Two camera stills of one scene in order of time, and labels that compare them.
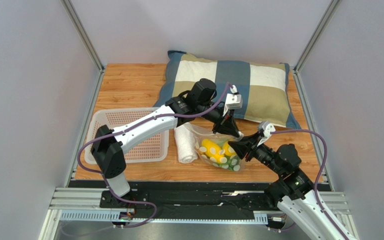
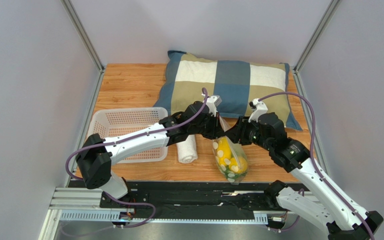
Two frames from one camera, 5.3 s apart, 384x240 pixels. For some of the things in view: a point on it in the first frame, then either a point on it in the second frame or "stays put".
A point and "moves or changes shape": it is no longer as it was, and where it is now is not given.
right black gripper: [250, 145] to [241, 128]
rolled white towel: [186, 143] stays put
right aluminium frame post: [297, 68] stays put
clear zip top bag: [214, 149] moves or changes shape
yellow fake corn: [210, 149] to [224, 150]
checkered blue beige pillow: [265, 87] stays put
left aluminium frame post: [86, 40] stays put
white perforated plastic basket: [157, 148] stays put
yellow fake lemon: [228, 149] to [238, 165]
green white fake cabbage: [232, 163] to [231, 175]
